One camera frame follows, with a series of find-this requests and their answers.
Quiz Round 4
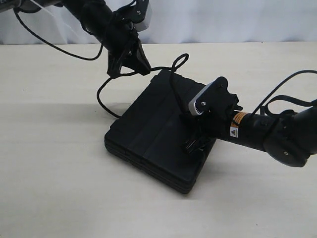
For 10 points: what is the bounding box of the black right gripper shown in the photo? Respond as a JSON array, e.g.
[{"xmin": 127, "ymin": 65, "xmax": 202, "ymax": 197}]
[{"xmin": 180, "ymin": 93, "xmax": 241, "ymax": 154}]

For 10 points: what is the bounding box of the black plastic carrying case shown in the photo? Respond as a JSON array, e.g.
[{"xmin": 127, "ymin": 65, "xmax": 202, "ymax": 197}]
[{"xmin": 104, "ymin": 70, "xmax": 216, "ymax": 194}]

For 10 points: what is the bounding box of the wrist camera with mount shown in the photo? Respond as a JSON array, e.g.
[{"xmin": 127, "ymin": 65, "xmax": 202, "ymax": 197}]
[
  {"xmin": 188, "ymin": 76, "xmax": 230, "ymax": 116},
  {"xmin": 125, "ymin": 0, "xmax": 152, "ymax": 32}
]

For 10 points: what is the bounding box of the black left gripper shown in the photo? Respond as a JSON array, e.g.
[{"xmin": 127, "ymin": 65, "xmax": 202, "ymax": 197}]
[{"xmin": 99, "ymin": 7, "xmax": 151, "ymax": 77}]

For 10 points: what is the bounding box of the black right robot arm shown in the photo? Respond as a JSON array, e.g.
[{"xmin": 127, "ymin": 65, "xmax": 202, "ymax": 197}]
[{"xmin": 181, "ymin": 93, "xmax": 317, "ymax": 168}]

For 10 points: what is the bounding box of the black cord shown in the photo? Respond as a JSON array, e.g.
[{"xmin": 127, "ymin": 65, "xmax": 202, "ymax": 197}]
[{"xmin": 96, "ymin": 54, "xmax": 211, "ymax": 152}]

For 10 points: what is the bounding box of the white zip tie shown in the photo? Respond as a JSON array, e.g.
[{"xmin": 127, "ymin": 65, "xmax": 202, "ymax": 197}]
[{"xmin": 21, "ymin": 0, "xmax": 61, "ymax": 16}]

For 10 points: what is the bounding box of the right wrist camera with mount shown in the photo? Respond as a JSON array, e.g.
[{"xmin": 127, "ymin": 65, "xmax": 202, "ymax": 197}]
[{"xmin": 188, "ymin": 76, "xmax": 230, "ymax": 116}]

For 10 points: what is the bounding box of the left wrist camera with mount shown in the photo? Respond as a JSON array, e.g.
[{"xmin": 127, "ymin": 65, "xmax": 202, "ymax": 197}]
[{"xmin": 125, "ymin": 0, "xmax": 152, "ymax": 32}]

